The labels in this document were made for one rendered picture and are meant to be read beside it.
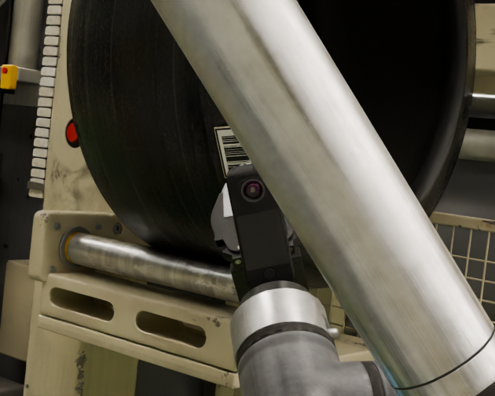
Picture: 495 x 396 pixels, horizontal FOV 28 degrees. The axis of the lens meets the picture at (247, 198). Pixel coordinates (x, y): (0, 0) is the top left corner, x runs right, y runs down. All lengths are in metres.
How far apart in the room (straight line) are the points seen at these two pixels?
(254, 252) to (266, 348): 0.11
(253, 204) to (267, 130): 0.25
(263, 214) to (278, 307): 0.09
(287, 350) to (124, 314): 0.48
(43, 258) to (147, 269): 0.17
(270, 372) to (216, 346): 0.36
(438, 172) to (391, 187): 0.73
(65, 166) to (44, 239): 0.18
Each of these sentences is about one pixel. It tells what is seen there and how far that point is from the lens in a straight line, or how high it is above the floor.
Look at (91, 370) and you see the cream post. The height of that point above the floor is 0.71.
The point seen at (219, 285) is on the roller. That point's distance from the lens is 1.20.
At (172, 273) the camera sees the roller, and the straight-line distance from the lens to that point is 1.25.
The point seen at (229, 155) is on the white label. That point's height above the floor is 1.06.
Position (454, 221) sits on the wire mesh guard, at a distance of 1.56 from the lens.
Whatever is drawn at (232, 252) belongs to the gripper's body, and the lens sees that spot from 0.95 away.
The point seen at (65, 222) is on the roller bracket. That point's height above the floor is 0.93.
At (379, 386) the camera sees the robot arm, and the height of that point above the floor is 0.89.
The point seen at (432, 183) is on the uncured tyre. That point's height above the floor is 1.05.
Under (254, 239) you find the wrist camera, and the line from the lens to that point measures 0.91.
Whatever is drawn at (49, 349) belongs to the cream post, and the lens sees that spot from 1.55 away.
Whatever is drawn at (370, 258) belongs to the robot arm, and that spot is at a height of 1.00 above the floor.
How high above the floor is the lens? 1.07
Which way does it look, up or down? 3 degrees down
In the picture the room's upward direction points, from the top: 6 degrees clockwise
